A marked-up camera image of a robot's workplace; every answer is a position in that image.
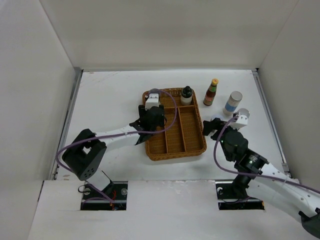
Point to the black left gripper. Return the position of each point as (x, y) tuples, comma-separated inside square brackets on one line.
[(143, 111)]

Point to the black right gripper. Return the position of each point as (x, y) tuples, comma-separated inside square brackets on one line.
[(208, 126)]

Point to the red ketchup bottle yellow cap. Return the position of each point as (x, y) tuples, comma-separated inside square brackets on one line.
[(211, 92)]

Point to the black-cap glass salt bottle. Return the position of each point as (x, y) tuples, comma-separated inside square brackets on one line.
[(186, 96)]

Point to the white-lid brown spice jar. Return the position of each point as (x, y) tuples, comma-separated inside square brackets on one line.
[(217, 116)]

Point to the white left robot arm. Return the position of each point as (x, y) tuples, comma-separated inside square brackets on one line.
[(84, 159)]

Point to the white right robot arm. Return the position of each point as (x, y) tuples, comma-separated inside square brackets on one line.
[(258, 178)]

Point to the brown wicker divided basket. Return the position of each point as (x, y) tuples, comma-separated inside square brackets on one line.
[(184, 138)]

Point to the blue-label white granule bottle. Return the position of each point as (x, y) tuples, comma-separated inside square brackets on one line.
[(232, 103)]

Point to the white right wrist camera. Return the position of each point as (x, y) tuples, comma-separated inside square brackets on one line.
[(241, 121)]

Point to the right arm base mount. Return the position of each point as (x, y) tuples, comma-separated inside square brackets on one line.
[(233, 197)]

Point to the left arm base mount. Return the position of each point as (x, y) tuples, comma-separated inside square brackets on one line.
[(91, 200)]

